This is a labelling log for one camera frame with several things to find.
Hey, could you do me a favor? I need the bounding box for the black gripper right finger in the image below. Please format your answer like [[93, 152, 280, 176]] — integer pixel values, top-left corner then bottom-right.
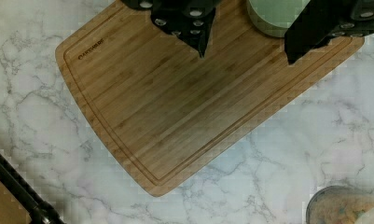
[[284, 0, 374, 64]]

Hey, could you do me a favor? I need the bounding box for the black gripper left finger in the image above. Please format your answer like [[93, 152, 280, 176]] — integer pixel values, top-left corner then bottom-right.
[[120, 0, 222, 58]]

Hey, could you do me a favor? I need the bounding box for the wooden drawer unit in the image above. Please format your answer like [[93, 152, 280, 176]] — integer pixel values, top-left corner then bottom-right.
[[0, 181, 31, 224]]

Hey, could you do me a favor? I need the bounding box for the small green plate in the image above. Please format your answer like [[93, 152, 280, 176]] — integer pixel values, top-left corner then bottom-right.
[[246, 0, 311, 38]]

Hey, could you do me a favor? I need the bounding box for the bamboo cutting board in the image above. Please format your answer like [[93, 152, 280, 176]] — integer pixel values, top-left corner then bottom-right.
[[56, 0, 363, 196]]

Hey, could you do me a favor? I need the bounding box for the glass jar with beige contents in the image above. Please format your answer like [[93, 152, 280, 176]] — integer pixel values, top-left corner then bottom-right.
[[306, 186, 374, 224]]

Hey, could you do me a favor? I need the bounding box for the black drawer handle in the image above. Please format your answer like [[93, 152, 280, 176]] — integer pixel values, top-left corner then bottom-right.
[[0, 153, 66, 224]]

